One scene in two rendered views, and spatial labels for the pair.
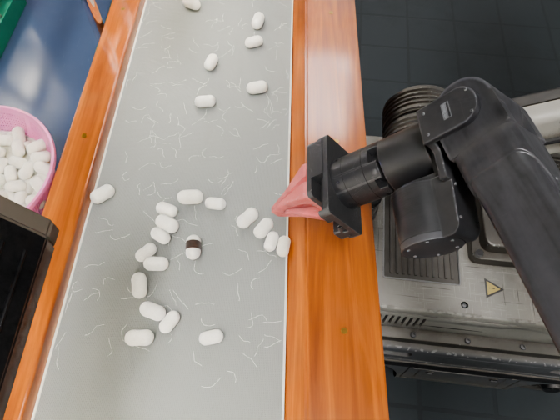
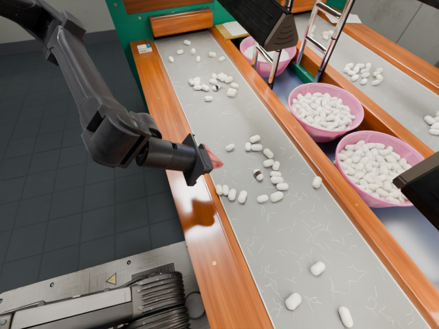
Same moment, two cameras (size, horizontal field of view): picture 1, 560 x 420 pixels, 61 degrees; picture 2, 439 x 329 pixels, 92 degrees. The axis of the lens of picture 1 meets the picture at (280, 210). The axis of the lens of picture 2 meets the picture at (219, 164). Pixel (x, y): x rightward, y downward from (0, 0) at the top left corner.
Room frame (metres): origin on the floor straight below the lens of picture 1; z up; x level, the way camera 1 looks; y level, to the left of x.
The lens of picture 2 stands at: (0.56, -0.11, 1.29)
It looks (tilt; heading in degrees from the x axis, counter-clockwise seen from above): 56 degrees down; 157
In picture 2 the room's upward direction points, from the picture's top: straight up
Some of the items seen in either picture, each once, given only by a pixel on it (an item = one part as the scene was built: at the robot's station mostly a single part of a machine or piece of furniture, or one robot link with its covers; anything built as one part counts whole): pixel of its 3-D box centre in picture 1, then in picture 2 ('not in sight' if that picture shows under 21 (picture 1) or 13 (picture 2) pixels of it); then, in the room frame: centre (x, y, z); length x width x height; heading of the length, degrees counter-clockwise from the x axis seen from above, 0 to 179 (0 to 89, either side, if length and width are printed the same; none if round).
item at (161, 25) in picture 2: not in sight; (181, 21); (-0.58, 0.16, 0.83); 0.30 x 0.06 x 0.07; 88
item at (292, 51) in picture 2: not in sight; (266, 57); (-0.30, 0.50, 0.72); 0.27 x 0.27 x 0.10
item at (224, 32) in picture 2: not in sight; (248, 27); (-0.52, 0.50, 0.77); 0.33 x 0.15 x 0.01; 88
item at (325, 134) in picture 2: not in sight; (320, 114); (0.14, 0.48, 0.72); 0.27 x 0.27 x 0.10
